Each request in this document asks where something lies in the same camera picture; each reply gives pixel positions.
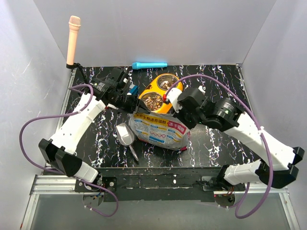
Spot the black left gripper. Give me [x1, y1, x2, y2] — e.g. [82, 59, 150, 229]
[109, 92, 150, 115]

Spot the pink white pet food bag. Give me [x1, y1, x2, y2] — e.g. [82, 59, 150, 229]
[129, 113, 190, 150]

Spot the silver metal scoop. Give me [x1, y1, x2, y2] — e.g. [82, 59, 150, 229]
[116, 123, 139, 162]

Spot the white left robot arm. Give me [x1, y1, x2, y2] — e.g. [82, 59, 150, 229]
[38, 79, 150, 192]

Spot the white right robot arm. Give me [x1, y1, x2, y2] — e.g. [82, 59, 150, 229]
[170, 97, 304, 191]

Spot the yellow double pet bowl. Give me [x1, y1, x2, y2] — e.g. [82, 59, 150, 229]
[139, 73, 179, 114]

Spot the blue beige brick stack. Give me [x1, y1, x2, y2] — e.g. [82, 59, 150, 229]
[127, 84, 138, 95]

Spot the cyan flashlight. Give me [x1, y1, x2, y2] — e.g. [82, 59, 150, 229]
[132, 62, 168, 70]

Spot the pink microphone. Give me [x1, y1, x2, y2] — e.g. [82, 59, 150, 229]
[66, 15, 81, 69]

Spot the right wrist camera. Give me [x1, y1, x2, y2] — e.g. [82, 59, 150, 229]
[163, 86, 205, 113]

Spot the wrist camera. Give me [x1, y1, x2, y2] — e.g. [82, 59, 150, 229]
[163, 86, 205, 113]
[108, 67, 129, 90]

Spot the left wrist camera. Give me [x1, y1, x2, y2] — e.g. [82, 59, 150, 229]
[108, 67, 129, 90]

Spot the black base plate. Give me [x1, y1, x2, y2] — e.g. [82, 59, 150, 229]
[43, 166, 252, 203]

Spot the aluminium frame rail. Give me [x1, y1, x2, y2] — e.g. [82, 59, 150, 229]
[20, 69, 80, 230]

